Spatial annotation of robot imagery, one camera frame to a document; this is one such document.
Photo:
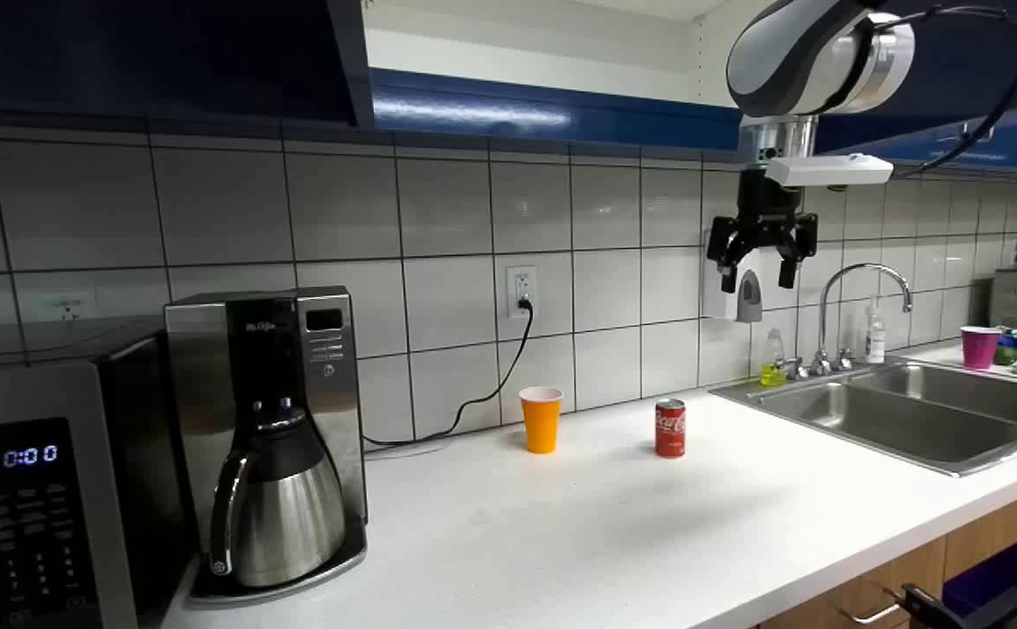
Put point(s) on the white wall outlet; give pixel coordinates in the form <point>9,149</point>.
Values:
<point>521,289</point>

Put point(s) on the black steel coffee maker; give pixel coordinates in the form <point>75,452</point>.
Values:
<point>232,349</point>

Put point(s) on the white soap dispenser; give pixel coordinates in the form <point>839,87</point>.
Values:
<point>740,300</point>

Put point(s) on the orange plastic cup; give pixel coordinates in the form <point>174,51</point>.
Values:
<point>539,409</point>

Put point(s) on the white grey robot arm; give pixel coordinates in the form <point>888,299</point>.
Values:
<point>787,67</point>

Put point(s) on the stainless steel sink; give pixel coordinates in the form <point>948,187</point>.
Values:
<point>937,417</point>

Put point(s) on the pink plastic cup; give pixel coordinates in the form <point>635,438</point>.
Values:
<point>980,346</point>

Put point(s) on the blue bin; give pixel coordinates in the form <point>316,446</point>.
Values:
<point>982,580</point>

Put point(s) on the yellow dish soap bottle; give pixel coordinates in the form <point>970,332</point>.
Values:
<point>775,367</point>

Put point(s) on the wooden lower cabinet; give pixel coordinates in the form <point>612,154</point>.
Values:
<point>868,602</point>

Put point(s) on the blue upper cabinet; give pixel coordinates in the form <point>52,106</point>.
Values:
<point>256,64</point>

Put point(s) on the red soda can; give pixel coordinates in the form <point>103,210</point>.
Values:
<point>668,426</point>

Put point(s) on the black steel microwave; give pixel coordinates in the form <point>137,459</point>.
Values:
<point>97,518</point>

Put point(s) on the steel coffee carafe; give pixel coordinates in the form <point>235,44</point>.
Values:
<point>279,508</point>

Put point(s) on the chrome sink faucet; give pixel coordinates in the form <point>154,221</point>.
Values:
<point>846,316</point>

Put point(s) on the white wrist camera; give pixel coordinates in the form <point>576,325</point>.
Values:
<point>830,168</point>

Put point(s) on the small clear bottle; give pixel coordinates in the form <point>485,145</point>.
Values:
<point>875,338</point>

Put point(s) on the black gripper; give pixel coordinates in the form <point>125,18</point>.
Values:
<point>766,213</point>

